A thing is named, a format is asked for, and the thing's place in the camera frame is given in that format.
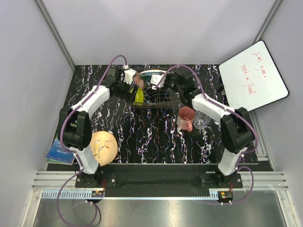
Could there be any red patterned bowl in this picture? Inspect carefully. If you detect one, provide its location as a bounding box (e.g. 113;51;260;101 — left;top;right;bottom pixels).
133;73;145;90

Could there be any yellow-green bowl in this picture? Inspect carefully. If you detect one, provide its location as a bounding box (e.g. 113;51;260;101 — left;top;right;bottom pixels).
133;87;144;105

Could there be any teal scalloped plate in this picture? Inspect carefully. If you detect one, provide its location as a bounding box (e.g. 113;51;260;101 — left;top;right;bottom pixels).
139;71;163;84

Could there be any pink mug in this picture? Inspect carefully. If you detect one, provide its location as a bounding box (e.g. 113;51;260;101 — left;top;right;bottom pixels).
177;106;195;132

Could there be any white watermelon plate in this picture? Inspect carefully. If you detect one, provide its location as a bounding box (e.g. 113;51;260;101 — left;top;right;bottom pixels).
139;70;166;75

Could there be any peach bird plate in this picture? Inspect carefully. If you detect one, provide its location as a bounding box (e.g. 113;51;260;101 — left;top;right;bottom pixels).
90;131;118;166

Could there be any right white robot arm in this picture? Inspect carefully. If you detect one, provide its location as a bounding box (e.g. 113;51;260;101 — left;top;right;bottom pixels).
163;72;258;188

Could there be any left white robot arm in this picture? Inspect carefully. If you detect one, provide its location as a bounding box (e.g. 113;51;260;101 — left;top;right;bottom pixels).
58;65;138;187

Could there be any clear glass cup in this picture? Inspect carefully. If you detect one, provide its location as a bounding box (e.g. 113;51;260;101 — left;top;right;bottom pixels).
193;111;211;130

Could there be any white whiteboard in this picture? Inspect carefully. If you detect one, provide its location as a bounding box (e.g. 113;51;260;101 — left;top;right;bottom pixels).
219;40;290;111

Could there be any landscape cover book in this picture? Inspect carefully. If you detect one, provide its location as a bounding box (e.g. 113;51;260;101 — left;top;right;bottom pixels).
46;138;75;165

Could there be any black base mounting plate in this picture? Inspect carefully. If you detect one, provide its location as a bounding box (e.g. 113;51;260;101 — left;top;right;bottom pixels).
46;163;243;190

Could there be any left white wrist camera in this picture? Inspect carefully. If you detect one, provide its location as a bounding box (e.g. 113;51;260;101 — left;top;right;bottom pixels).
123;68;137;85

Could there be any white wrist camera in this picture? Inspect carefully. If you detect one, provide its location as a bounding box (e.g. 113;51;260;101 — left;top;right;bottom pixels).
123;68;137;85
150;73;165;90

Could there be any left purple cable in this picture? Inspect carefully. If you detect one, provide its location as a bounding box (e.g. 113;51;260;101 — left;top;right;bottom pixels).
56;54;130;225

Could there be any wire dish rack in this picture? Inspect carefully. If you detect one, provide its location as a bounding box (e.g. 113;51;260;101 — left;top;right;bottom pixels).
129;65;205;109

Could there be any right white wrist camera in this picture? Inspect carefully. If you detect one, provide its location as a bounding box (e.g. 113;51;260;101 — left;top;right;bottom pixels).
150;73;165;90

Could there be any aluminium slotted rail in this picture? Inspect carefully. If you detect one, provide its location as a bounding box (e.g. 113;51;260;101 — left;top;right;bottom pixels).
32;171;288;200

